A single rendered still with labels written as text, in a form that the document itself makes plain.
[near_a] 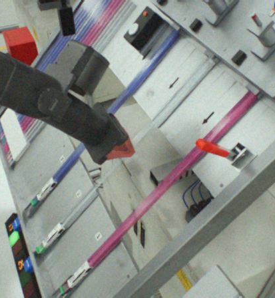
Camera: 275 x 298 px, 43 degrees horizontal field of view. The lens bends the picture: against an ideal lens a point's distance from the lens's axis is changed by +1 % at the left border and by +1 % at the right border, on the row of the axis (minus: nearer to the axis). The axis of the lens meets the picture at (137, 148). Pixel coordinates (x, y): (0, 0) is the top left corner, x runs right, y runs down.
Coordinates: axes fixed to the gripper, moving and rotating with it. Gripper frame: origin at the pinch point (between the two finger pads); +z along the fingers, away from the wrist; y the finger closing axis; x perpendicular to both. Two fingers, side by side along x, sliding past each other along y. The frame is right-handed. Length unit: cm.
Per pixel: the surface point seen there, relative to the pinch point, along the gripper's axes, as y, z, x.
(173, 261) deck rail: -21.0, 2.1, 4.8
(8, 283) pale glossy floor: 38, 49, 88
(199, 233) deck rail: -21.1, 0.5, -1.6
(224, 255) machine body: -13.7, 36.4, 5.8
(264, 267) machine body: -20.2, 40.5, 0.8
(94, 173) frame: 50, 52, 33
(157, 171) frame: 13.6, 30.4, 5.5
